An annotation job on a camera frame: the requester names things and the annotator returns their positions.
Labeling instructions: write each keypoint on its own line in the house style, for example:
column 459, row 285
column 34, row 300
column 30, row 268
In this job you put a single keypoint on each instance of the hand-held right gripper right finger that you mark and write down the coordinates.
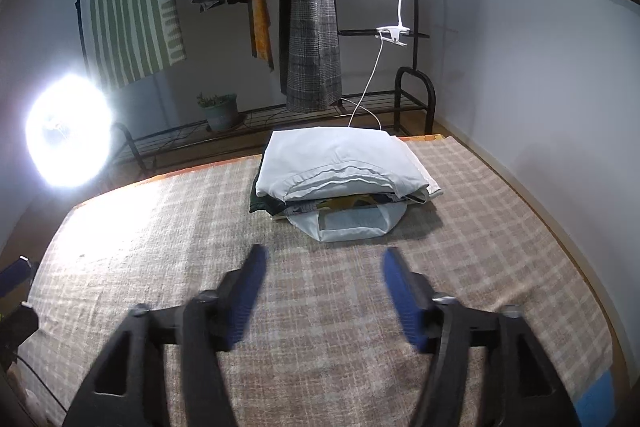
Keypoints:
column 402, row 302

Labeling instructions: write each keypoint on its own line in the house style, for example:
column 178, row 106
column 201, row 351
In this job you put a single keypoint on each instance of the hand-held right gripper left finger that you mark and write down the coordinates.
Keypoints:
column 247, row 302

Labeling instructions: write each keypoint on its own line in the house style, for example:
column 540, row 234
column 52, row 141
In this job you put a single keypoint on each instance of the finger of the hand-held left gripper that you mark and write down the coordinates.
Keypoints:
column 15, row 277

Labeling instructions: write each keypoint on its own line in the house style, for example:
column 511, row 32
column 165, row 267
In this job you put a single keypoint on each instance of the white shirt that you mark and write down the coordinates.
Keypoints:
column 340, row 157

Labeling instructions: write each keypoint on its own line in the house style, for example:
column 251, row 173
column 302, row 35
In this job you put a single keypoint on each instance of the beige plaid table cloth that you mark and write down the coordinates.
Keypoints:
column 325, row 287

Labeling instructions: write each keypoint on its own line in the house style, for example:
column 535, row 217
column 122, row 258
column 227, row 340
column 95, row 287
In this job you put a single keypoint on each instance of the light blue folded garment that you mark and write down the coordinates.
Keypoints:
column 350, row 227

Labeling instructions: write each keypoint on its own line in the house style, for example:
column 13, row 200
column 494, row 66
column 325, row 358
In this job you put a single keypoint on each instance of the dark green folded garment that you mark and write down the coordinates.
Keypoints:
column 265, row 202

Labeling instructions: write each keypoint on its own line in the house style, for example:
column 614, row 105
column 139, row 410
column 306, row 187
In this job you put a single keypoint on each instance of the printed folded garment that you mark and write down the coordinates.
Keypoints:
column 345, row 203

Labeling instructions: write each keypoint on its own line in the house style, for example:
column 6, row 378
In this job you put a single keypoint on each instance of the potted plant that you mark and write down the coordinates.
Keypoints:
column 220, row 112

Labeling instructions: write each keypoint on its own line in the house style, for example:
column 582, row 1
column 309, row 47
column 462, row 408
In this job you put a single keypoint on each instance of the blue cloth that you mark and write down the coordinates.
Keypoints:
column 597, row 392

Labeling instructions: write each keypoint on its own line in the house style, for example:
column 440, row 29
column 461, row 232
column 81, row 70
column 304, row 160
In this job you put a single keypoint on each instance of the black metal rack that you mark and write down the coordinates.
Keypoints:
column 415, row 82

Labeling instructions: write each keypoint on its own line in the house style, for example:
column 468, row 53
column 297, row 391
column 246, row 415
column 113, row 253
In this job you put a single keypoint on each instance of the orange hanging cloth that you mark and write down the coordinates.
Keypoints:
column 261, row 32

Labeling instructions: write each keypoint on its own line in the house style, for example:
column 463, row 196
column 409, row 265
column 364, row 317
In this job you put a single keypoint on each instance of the grey plaid coat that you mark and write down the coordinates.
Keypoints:
column 312, row 32

